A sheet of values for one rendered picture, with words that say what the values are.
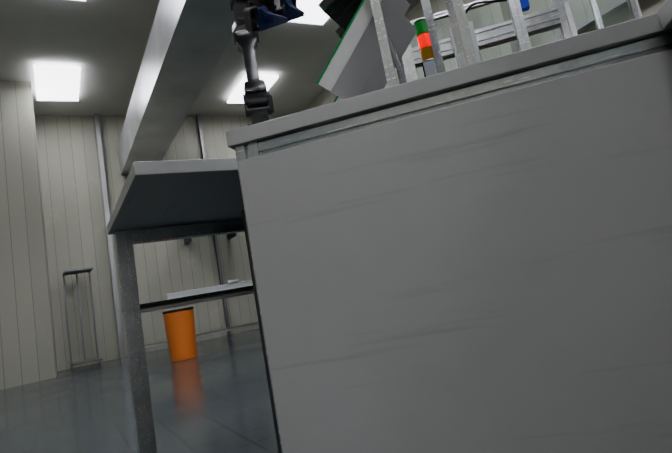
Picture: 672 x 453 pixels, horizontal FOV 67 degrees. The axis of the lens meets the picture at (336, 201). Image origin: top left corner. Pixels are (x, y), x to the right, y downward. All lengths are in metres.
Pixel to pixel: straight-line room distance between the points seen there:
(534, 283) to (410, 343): 0.21
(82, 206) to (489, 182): 9.43
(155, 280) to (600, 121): 9.38
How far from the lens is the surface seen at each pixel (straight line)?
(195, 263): 10.10
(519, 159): 0.86
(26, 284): 8.43
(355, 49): 1.23
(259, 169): 0.94
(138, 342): 1.70
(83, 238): 9.93
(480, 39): 2.87
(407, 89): 0.89
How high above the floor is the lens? 0.55
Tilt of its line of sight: 9 degrees up
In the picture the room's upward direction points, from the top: 10 degrees counter-clockwise
